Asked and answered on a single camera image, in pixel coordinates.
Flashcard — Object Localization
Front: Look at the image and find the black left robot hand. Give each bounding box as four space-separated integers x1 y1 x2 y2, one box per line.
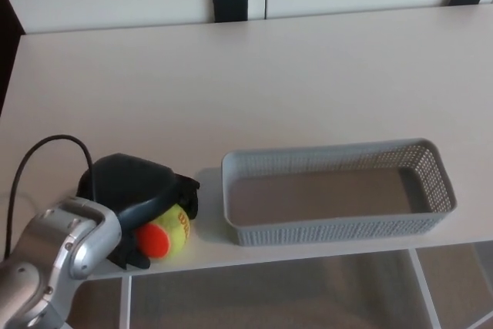
75 153 200 271

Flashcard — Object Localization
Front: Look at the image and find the yellow orange tennis ball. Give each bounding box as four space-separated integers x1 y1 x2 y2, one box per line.
135 203 192 259

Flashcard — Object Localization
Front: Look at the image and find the grey perforated plastic basket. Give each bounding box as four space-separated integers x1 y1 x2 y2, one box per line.
221 137 458 247

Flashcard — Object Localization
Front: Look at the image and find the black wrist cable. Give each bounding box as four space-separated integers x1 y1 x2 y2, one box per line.
3 135 96 259

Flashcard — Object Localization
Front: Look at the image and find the black bracket left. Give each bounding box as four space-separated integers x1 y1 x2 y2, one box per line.
212 0 249 22

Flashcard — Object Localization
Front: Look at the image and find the white table frame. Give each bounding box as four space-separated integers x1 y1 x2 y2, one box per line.
82 243 493 329

